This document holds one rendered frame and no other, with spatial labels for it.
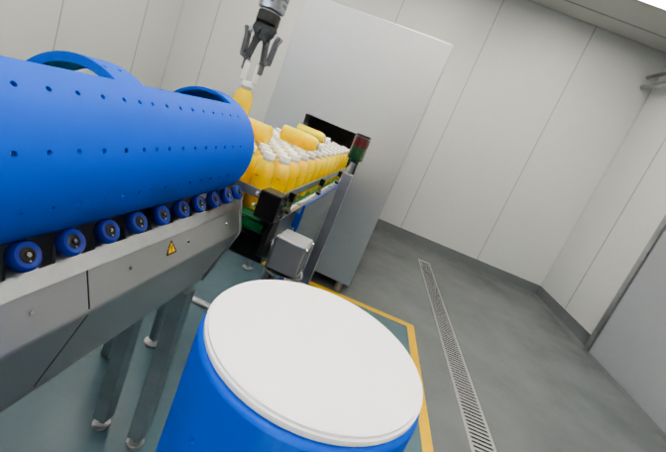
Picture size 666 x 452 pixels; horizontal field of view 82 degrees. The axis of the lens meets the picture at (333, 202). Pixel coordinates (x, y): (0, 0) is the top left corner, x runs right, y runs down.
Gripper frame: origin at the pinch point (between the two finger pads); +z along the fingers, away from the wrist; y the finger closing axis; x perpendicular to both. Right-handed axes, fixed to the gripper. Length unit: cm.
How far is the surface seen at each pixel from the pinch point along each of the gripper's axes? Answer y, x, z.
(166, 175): 21, -63, 24
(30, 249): 18, -84, 35
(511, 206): 213, 420, 29
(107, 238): 18, -71, 36
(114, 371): 0, -27, 106
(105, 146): 21, -79, 18
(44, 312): 20, -82, 45
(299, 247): 39, -9, 46
